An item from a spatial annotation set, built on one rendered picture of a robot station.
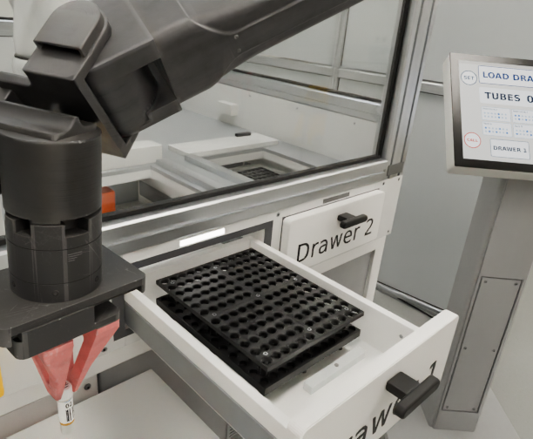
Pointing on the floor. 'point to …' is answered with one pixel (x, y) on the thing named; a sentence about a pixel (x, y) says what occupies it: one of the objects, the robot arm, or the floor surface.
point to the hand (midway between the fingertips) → (62, 382)
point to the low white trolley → (128, 415)
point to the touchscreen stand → (484, 312)
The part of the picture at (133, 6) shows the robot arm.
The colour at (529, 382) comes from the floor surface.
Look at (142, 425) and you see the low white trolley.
